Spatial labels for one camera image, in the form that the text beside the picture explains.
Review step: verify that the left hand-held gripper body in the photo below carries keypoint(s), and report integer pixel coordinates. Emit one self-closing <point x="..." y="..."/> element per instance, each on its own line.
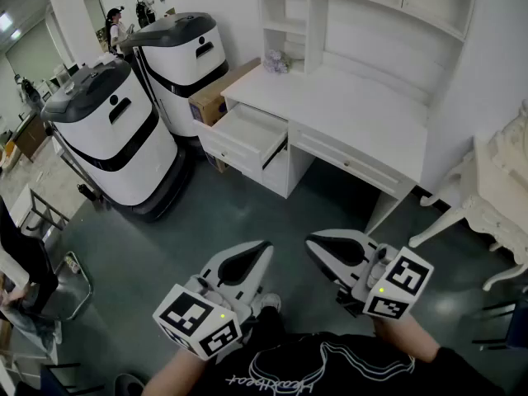
<point x="231" y="299"/>

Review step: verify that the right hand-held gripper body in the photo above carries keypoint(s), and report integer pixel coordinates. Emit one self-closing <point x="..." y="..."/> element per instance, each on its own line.
<point x="371" y="270"/>

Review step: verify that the white desk drawer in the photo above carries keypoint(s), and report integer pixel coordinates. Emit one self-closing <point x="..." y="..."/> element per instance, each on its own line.
<point x="247" y="128"/>

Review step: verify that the person's left forearm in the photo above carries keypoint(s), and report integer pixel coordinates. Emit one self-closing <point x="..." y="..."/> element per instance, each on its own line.
<point x="173" y="373"/>

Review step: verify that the person's right forearm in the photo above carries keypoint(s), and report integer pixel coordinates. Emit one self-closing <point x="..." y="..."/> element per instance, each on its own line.
<point x="408" y="338"/>

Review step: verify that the white desk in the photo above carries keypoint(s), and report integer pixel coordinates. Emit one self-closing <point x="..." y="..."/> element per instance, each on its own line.
<point x="350" y="105"/>

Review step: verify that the person's white shoe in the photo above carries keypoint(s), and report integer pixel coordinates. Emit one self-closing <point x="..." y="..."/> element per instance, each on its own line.
<point x="270" y="301"/>

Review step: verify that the person's black trousers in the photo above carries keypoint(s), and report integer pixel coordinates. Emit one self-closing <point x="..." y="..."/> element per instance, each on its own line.
<point x="268" y="324"/>

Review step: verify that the person's black printed shirt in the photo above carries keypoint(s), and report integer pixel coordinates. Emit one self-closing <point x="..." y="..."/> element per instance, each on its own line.
<point x="288" y="365"/>

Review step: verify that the white ornate side table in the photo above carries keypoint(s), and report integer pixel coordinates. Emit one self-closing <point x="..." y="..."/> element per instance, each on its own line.
<point x="495" y="188"/>

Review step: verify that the black bottle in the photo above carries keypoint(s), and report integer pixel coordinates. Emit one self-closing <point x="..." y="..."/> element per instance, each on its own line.
<point x="86" y="192"/>

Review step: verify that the white and black robot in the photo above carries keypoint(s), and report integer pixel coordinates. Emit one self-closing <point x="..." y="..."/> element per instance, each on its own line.
<point x="123" y="147"/>
<point x="185" y="68"/>

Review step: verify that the brown cardboard box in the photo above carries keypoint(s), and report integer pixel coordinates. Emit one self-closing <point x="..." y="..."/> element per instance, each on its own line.
<point x="210" y="101"/>

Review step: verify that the purple flower bunch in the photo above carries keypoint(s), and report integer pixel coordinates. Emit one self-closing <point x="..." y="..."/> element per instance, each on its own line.
<point x="276" y="61"/>

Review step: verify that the white hutch shelf unit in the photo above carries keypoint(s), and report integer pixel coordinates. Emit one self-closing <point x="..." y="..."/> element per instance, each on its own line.
<point x="371" y="35"/>

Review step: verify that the brown wooden cabinet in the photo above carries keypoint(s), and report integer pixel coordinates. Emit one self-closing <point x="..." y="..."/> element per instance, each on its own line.
<point x="31" y="136"/>

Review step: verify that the metal frame chair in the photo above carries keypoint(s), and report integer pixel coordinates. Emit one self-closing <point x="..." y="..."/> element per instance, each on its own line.
<point x="78" y="295"/>

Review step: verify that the black frame chair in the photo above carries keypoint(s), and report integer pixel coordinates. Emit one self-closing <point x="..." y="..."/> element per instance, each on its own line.
<point x="519" y="324"/>

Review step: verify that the metal frame side table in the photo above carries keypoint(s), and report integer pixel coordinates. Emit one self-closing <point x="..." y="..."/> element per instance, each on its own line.
<point x="24" y="208"/>

